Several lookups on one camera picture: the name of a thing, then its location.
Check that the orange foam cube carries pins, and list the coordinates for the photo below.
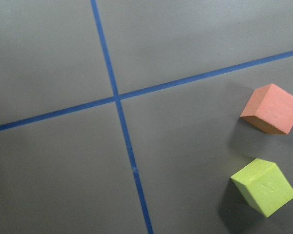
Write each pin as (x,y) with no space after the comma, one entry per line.
(270,109)

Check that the yellow green foam cube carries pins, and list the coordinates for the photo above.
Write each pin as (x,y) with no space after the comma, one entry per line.
(263,185)

